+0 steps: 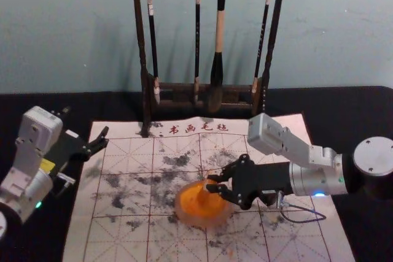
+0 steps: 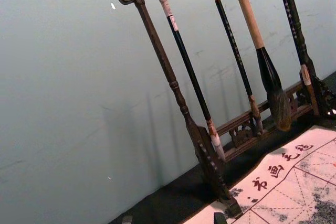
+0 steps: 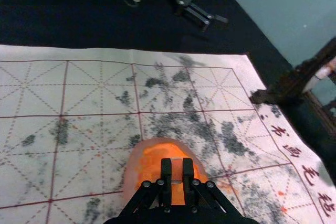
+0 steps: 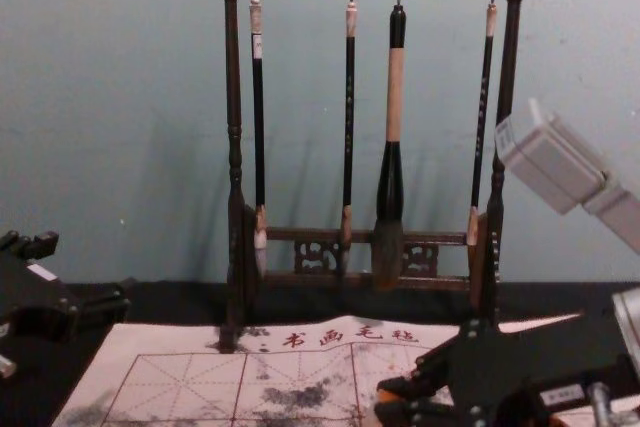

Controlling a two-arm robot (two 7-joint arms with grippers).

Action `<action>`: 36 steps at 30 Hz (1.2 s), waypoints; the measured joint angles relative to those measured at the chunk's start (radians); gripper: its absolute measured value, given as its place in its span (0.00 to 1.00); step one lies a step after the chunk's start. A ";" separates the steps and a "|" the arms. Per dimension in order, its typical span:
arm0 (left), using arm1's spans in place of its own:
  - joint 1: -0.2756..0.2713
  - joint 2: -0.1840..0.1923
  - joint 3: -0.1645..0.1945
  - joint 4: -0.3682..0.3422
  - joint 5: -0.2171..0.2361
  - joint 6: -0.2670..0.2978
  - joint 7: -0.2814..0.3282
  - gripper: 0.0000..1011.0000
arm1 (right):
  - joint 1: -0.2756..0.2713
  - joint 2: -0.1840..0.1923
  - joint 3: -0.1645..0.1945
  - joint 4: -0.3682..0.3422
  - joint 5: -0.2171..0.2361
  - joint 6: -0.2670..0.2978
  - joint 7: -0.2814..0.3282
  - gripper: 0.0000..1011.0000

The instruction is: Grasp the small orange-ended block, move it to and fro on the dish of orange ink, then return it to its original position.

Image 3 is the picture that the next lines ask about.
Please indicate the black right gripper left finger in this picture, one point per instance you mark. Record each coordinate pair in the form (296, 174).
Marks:
(166, 171)

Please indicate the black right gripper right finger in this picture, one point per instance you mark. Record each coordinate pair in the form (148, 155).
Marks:
(188, 171)

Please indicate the translucent orange plastic cup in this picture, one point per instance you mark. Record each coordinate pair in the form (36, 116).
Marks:
(155, 155)

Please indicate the dark wooden brush rack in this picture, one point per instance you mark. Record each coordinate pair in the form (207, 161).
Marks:
(291, 82)

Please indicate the white calligraphy cloth red grid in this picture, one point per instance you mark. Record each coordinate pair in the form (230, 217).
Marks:
(92, 98)

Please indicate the calligraphy brush with white tip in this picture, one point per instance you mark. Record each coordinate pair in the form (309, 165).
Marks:
(319, 75)

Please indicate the black table cloth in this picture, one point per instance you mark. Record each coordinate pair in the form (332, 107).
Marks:
(52, 14)

